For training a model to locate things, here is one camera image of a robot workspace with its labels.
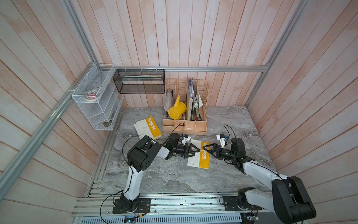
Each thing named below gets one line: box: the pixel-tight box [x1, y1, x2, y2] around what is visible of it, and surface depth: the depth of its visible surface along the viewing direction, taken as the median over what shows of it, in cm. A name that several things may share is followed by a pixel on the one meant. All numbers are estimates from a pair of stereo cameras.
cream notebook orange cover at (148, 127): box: [133, 115, 163, 141], surface depth 104 cm
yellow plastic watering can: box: [167, 95, 187, 120], surface depth 100 cm
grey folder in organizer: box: [164, 89, 175, 113], surface depth 102 cm
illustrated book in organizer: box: [193, 91, 204, 121], surface depth 100 cm
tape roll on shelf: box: [83, 89, 101, 102], surface depth 75 cm
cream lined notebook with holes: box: [186, 139, 211, 170], surface depth 92 cm
